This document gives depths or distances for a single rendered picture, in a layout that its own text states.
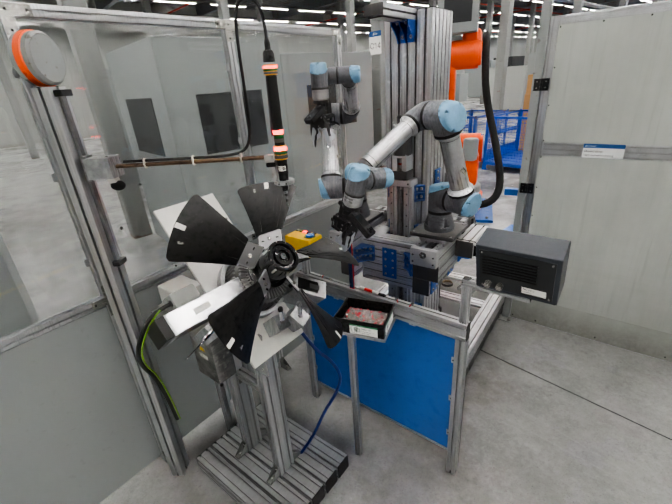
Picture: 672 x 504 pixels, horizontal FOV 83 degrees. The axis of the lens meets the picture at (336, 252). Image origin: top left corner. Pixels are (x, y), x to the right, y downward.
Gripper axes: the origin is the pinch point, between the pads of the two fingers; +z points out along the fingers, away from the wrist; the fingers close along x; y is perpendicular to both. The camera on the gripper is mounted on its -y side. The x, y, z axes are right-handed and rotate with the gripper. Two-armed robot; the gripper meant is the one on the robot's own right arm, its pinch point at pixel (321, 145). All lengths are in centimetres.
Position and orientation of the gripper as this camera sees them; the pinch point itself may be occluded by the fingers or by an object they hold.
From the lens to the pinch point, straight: 186.2
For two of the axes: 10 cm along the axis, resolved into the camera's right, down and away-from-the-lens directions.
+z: 0.7, 9.1, 4.1
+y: 6.1, -3.6, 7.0
